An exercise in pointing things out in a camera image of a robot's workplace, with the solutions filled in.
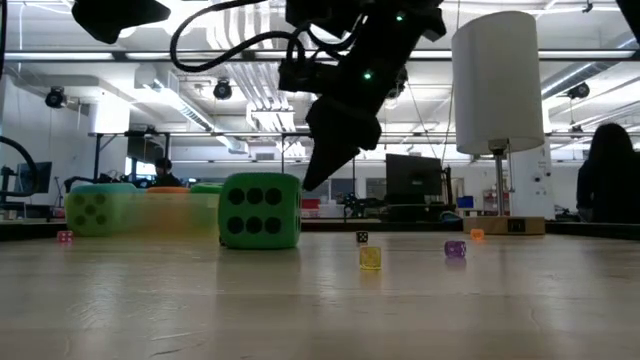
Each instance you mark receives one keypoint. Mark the white shade table lamp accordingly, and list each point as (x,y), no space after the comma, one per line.
(500,75)

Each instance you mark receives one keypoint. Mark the teal foam die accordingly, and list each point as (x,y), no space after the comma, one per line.
(117,215)

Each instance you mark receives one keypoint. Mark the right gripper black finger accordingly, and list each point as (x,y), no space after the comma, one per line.
(325,165)

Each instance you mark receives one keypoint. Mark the black computer monitor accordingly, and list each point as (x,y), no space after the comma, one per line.
(412,175)
(44,175)

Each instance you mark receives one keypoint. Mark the small pink translucent die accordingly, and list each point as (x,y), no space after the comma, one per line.
(65,236)

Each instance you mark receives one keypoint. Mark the small orange translucent die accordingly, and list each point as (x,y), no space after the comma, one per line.
(477,235)

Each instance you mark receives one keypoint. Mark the orange foam die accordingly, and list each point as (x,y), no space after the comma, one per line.
(167,190)

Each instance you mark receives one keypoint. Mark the small yellow translucent die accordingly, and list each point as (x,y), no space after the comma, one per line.
(370,258)

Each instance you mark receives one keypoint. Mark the small black die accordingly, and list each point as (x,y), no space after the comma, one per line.
(362,237)

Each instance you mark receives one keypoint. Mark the yellow translucent plastic bin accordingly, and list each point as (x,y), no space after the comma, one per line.
(150,220)

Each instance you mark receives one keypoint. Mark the red storage bin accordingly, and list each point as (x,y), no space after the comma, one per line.
(311,204)

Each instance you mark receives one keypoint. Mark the small purple translucent die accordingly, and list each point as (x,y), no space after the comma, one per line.
(455,249)

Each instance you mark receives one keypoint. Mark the person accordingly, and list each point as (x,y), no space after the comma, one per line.
(165,177)
(607,175)

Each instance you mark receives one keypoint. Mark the blue box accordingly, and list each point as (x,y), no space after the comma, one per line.
(465,202)

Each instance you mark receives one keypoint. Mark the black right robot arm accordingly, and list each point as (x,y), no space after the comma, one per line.
(325,10)

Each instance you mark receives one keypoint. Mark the black ceiling spotlight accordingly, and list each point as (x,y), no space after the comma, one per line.
(222,90)
(55,97)
(578,91)

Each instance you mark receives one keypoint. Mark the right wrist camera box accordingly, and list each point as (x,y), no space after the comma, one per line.
(310,77)

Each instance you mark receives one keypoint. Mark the green foam die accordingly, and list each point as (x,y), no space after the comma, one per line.
(260,240)
(206,188)

